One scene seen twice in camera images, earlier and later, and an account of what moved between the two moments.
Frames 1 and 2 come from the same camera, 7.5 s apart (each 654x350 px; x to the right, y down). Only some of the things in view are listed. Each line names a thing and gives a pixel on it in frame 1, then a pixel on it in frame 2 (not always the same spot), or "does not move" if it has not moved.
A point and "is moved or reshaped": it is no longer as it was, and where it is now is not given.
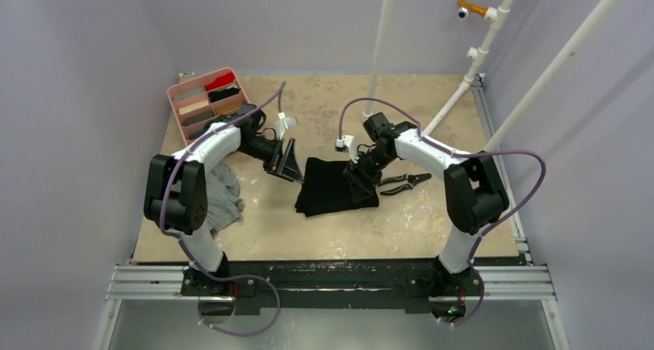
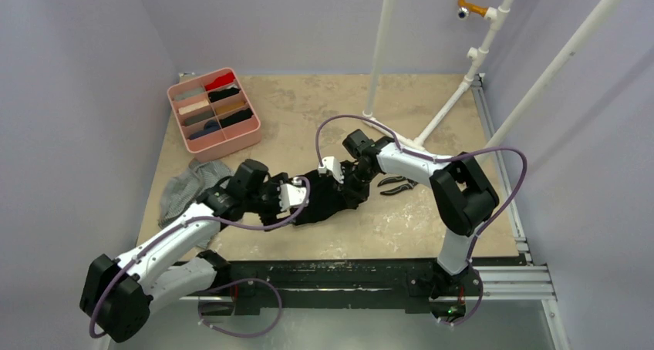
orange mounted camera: [466, 8] does not move
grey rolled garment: [189, 93] does not move
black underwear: [325, 189] is moved or reshaped
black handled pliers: [412, 179] does not move
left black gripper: [288, 169] -> [270, 218]
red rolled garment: [220, 81] does not move
